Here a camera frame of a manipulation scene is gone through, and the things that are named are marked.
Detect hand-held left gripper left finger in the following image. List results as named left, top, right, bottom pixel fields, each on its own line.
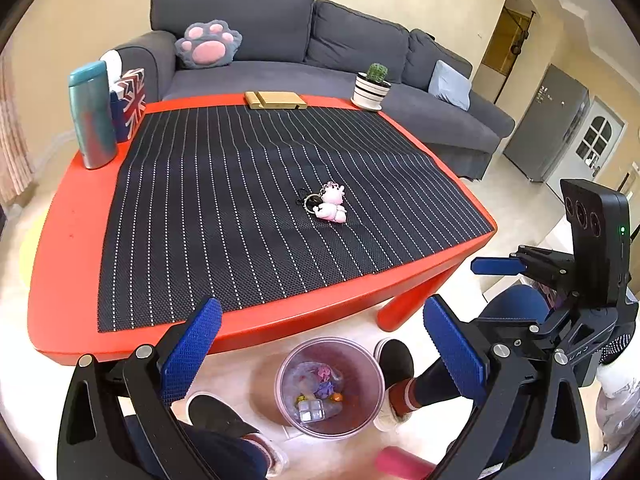
left=56, top=297, right=223, bottom=480

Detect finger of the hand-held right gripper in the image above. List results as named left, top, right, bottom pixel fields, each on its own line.
left=471, top=245, right=576, bottom=301
left=477, top=310, right=558, bottom=350

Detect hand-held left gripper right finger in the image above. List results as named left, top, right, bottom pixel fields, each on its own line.
left=422, top=294, right=592, bottom=480

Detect clear plastic trash bin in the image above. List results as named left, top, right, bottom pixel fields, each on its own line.
left=274, top=337, right=386, bottom=441

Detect person's right leg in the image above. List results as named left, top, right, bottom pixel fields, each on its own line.
left=385, top=285, right=548, bottom=418

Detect person's leg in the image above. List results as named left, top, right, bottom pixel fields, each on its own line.
left=125, top=412, right=291, bottom=480
left=385, top=285, right=548, bottom=418

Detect person's right black slipper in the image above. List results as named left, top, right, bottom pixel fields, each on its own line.
left=372, top=339, right=416, bottom=433

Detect person's black slipper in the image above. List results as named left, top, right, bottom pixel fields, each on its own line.
left=186, top=392, right=261, bottom=441
left=372, top=339, right=416, bottom=433

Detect person's left black slipper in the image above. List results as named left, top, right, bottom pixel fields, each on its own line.
left=186, top=392, right=261, bottom=441

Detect person's left leg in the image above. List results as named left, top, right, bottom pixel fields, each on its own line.
left=125, top=412, right=291, bottom=480

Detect clear plastic bag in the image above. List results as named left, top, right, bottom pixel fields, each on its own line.
left=289, top=361, right=347, bottom=422

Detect white panelled door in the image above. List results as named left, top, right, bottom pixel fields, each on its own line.
left=547, top=97, right=628, bottom=201

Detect pink cylinder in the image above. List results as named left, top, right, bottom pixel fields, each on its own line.
left=375, top=447, right=436, bottom=480

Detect grey refrigerator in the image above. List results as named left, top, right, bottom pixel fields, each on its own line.
left=502, top=64, right=590, bottom=182

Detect black striped table mat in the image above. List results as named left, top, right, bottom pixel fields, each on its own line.
left=97, top=105, right=496, bottom=333

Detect red table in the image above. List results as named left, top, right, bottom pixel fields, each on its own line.
left=27, top=94, right=498, bottom=366

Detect light grey-blue pillow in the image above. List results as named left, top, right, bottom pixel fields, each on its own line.
left=428, top=60, right=472, bottom=111

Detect potted cactus in striped pot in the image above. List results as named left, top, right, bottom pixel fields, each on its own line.
left=350, top=62, right=392, bottom=111

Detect wooden doorway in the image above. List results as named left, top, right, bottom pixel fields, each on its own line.
left=472, top=0, right=538, bottom=106

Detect dark grey sofa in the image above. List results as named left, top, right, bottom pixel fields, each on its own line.
left=112, top=0, right=516, bottom=181

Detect teal bottle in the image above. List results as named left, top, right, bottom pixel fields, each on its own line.
left=68, top=60, right=118, bottom=170

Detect flag print tissue box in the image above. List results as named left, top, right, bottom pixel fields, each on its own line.
left=109, top=67, right=147, bottom=143

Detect wooden phone stand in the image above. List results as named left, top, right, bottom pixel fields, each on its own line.
left=244, top=90, right=307, bottom=110

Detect beige curtain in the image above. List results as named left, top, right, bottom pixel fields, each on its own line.
left=0, top=55, right=38, bottom=206

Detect white tissue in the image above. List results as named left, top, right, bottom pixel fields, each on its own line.
left=99, top=50, right=125, bottom=83

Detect grey pink paw cushion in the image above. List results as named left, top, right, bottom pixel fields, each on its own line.
left=174, top=20, right=243, bottom=70

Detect pink plush keychain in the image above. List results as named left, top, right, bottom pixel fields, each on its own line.
left=300, top=181, right=347, bottom=225

